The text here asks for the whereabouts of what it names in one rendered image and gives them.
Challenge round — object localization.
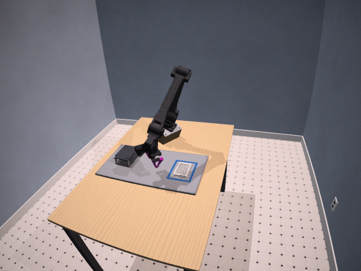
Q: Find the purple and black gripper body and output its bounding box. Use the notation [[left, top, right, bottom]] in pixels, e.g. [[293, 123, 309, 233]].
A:
[[148, 144, 162, 162]]

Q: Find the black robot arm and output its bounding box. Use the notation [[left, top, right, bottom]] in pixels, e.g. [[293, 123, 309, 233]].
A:
[[134, 65, 192, 157]]

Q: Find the white grid plate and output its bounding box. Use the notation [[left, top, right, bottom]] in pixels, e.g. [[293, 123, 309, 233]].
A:
[[173, 162, 192, 178]]

